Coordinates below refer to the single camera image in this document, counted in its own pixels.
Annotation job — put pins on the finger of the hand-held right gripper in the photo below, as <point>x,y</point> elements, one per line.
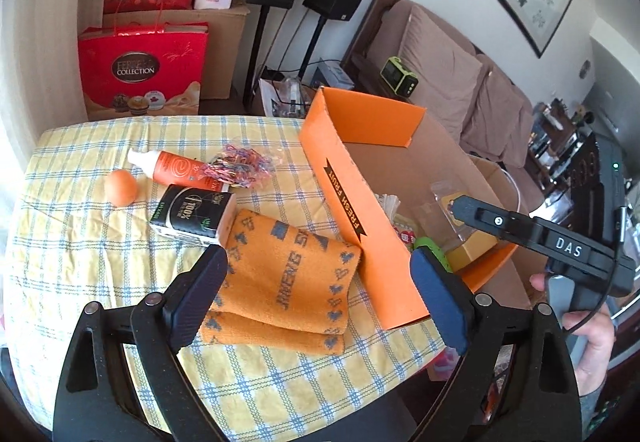
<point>500,222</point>

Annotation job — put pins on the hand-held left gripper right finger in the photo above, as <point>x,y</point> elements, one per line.
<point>442,304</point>

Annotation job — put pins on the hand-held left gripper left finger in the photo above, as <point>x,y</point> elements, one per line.
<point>197,299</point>

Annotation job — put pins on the orange cardboard box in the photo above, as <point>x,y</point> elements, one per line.
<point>395,282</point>

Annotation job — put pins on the green round object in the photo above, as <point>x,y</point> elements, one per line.
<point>434,243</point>

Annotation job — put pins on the orange patterned towel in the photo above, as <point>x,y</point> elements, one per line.
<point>285,282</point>

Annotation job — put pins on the person's right hand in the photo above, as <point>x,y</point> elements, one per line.
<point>597,352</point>

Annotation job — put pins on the flattened brown cardboard box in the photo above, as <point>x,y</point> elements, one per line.
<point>515,293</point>

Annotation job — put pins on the red white wrapper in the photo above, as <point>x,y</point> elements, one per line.
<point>406,234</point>

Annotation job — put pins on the black small carton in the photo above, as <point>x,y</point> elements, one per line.
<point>190,214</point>

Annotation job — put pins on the cluttered dark side table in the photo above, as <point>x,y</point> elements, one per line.
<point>565,147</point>

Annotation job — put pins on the brown sofa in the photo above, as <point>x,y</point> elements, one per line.
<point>500,122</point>

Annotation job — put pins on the brown sofa cushion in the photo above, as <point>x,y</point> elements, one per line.
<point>495,112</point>
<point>440,67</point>

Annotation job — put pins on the orange bottle white cap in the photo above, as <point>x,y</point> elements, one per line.
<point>172,167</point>

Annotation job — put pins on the orange ball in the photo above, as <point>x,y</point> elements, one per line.
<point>120,187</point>

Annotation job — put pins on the bag of colourful rubber bands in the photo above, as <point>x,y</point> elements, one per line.
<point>240,167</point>

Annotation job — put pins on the green black portable device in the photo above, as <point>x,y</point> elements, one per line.
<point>400,76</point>

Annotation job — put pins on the white shopping bag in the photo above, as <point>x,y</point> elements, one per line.
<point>280,95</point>

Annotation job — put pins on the red chocolate gift bag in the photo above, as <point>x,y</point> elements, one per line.
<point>140,67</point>

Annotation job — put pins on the black speaker stand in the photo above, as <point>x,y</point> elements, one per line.
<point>311,52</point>
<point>256,57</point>

